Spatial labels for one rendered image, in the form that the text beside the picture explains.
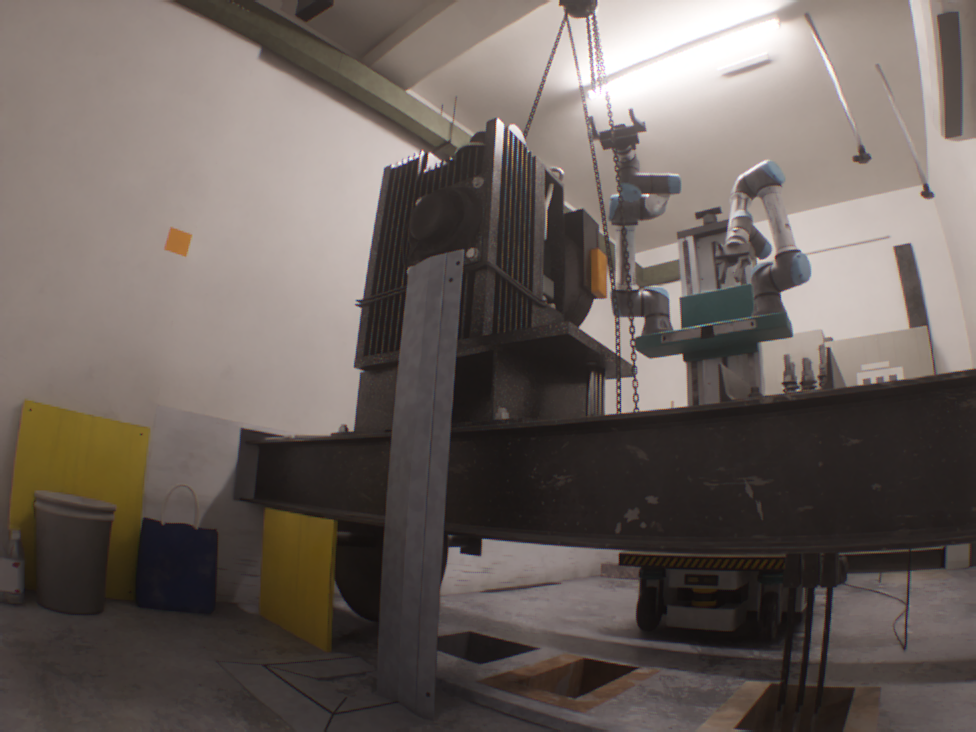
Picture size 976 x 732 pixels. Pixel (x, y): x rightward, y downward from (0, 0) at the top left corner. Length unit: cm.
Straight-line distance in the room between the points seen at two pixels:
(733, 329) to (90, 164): 258
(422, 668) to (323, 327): 172
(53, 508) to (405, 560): 108
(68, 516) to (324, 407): 128
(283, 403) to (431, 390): 127
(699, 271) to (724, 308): 28
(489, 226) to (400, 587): 94
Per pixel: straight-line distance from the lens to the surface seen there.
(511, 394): 131
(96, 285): 214
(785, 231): 223
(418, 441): 118
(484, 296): 139
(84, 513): 174
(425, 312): 126
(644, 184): 194
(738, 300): 238
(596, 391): 144
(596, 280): 180
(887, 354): 412
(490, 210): 150
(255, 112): 275
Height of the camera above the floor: 48
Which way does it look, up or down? 15 degrees up
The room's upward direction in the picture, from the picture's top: 3 degrees clockwise
